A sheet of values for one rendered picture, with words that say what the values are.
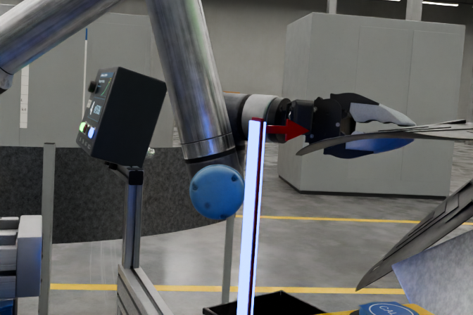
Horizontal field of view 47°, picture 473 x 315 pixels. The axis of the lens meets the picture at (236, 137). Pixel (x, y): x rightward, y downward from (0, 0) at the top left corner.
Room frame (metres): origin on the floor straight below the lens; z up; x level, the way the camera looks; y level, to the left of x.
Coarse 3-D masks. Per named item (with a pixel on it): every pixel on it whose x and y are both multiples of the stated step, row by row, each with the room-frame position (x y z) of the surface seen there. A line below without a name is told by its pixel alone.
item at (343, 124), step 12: (276, 108) 0.82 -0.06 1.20; (324, 108) 0.79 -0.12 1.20; (336, 108) 0.78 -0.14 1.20; (276, 120) 0.82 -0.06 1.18; (324, 120) 0.78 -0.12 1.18; (336, 120) 0.78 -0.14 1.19; (348, 120) 0.81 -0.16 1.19; (312, 132) 0.79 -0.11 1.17; (324, 132) 0.78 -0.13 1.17; (336, 132) 0.77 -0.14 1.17; (348, 132) 0.82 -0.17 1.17
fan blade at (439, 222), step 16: (464, 192) 0.83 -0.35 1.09; (448, 208) 0.83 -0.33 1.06; (464, 208) 0.78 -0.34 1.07; (432, 224) 0.83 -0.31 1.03; (448, 224) 0.79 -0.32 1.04; (400, 240) 0.92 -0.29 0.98; (416, 240) 0.83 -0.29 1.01; (432, 240) 0.79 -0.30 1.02; (384, 256) 0.91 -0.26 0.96; (400, 256) 0.82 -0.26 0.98; (368, 272) 0.88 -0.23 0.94; (384, 272) 0.81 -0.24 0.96
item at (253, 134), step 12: (252, 132) 0.58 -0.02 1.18; (252, 144) 0.58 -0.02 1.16; (252, 156) 0.57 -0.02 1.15; (252, 168) 0.57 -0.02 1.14; (252, 180) 0.57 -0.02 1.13; (252, 192) 0.57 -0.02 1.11; (252, 204) 0.57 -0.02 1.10; (252, 216) 0.57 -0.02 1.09; (252, 228) 0.57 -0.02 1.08; (240, 264) 0.58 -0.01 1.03; (240, 276) 0.58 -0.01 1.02; (240, 288) 0.58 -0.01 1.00; (240, 300) 0.58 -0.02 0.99; (240, 312) 0.58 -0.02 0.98
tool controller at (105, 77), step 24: (120, 72) 1.09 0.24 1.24; (96, 96) 1.21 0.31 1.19; (120, 96) 1.09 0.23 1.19; (144, 96) 1.11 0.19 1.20; (96, 120) 1.11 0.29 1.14; (120, 120) 1.09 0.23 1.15; (144, 120) 1.11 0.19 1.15; (96, 144) 1.07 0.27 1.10; (120, 144) 1.09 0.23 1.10; (144, 144) 1.11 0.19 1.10
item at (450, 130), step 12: (456, 120) 0.72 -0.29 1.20; (372, 132) 0.55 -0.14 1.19; (384, 132) 0.54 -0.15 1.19; (396, 132) 0.53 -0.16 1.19; (408, 132) 0.54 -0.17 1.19; (420, 132) 0.64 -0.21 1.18; (432, 132) 0.64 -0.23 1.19; (444, 132) 0.64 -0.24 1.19; (456, 132) 0.64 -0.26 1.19; (468, 132) 0.65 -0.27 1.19; (312, 144) 0.65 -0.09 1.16; (324, 144) 0.66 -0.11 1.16; (336, 144) 0.72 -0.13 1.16
